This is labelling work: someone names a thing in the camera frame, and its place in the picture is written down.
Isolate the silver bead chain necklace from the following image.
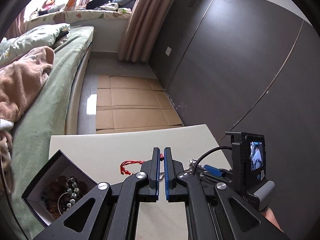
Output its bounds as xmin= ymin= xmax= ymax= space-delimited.
xmin=159 ymin=158 xmax=201 ymax=181

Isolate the red string bracelet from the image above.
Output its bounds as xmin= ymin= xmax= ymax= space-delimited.
xmin=119 ymin=153 xmax=164 ymax=176

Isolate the grey-green stone bead bracelet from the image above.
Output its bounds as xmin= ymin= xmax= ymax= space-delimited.
xmin=65 ymin=175 xmax=81 ymax=209

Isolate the black jewelry box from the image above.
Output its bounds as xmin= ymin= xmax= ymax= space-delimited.
xmin=22 ymin=150 xmax=97 ymax=227

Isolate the right hand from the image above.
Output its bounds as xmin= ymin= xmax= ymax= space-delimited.
xmin=262 ymin=208 xmax=282 ymax=231

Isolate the flattened cardboard sheet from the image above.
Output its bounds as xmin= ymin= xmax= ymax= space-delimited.
xmin=95 ymin=75 xmax=184 ymax=134

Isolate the dark grey wardrobe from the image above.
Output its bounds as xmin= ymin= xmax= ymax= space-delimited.
xmin=149 ymin=0 xmax=319 ymax=239

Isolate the green bed sheet mattress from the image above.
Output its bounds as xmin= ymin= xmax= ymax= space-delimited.
xmin=1 ymin=26 xmax=94 ymax=239

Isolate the pink fleece blanket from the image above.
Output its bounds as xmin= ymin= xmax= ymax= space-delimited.
xmin=1 ymin=46 xmax=55 ymax=192

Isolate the green patterned quilt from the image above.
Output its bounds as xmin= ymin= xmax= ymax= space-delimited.
xmin=1 ymin=23 xmax=71 ymax=66

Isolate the brown curtain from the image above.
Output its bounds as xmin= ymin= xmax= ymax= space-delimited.
xmin=118 ymin=0 xmax=173 ymax=62

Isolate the window seat patterned cushion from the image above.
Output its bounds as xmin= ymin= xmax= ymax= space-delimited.
xmin=24 ymin=10 xmax=131 ymax=31

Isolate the left pink curtain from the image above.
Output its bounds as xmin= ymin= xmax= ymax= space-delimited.
xmin=4 ymin=8 xmax=25 ymax=40

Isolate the black cable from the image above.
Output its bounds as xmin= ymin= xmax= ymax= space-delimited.
xmin=192 ymin=145 xmax=233 ymax=174

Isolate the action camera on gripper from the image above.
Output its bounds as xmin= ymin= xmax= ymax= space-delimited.
xmin=225 ymin=131 xmax=266 ymax=192

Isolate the brown wooden bead bracelet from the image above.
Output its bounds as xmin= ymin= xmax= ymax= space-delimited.
xmin=44 ymin=174 xmax=89 ymax=221

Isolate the white wall socket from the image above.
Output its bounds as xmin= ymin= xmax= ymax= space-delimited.
xmin=165 ymin=47 xmax=172 ymax=56

